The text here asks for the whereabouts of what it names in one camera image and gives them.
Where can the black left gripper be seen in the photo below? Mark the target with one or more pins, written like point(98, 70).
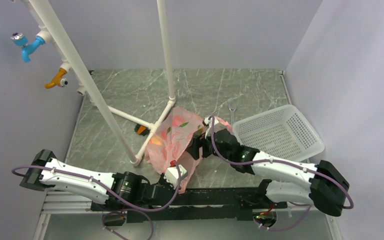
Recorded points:
point(162, 180)

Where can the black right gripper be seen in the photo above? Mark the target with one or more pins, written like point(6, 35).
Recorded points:
point(194, 148)

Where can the pink plastic bag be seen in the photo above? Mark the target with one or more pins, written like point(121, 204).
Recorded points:
point(177, 131)

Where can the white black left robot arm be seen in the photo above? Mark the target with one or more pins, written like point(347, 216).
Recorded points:
point(110, 191)

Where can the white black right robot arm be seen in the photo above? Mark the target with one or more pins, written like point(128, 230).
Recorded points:
point(320, 185)

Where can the fake green avocado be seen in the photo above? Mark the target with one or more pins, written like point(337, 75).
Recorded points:
point(198, 132)

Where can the fake orange fruit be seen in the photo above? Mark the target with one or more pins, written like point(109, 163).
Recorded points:
point(156, 140)

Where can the silver open-end wrench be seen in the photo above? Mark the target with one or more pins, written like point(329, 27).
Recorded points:
point(232, 109)

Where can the orange black brush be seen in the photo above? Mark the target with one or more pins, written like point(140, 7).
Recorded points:
point(141, 130)

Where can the white perforated plastic basket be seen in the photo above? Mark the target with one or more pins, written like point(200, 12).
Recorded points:
point(282, 132)

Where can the orange plastic faucet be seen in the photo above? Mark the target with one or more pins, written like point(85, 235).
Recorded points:
point(58, 80)

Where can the blue plastic faucet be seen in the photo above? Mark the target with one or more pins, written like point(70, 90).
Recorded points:
point(20, 40)

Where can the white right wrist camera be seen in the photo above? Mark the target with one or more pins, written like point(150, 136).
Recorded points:
point(210, 123)

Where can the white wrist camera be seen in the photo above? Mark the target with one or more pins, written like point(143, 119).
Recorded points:
point(210, 123)
point(175, 174)

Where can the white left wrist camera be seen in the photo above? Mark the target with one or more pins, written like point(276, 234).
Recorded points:
point(175, 174)

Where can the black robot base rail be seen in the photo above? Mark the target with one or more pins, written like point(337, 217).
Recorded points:
point(195, 204)

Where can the white PVC pipe frame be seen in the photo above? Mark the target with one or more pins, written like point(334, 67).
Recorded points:
point(53, 32)

